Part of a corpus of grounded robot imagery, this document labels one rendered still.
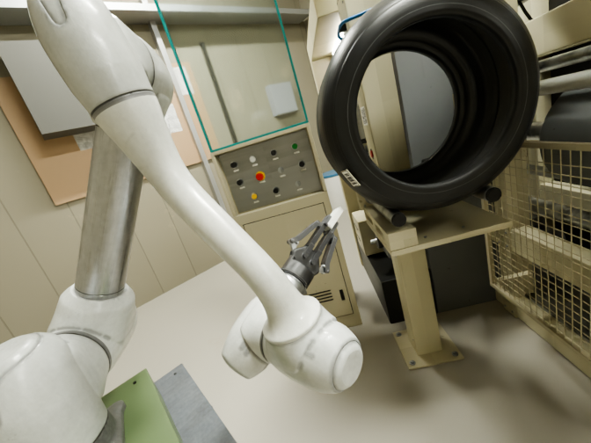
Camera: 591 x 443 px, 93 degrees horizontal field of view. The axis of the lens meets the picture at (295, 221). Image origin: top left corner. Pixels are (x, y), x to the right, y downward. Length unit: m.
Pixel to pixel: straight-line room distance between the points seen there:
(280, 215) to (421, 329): 0.93
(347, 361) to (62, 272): 3.21
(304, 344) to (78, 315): 0.52
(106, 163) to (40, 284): 2.86
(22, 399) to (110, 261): 0.26
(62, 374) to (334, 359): 0.48
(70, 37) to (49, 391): 0.55
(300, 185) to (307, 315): 1.21
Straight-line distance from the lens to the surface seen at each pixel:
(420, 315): 1.58
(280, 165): 1.59
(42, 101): 3.23
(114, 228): 0.72
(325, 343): 0.44
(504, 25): 0.97
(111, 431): 0.79
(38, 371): 0.68
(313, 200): 1.57
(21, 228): 3.44
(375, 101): 1.23
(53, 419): 0.70
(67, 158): 3.42
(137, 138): 0.51
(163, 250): 3.54
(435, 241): 0.98
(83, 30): 0.54
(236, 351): 0.58
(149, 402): 0.85
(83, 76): 0.52
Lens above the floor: 1.22
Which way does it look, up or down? 16 degrees down
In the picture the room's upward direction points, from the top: 17 degrees counter-clockwise
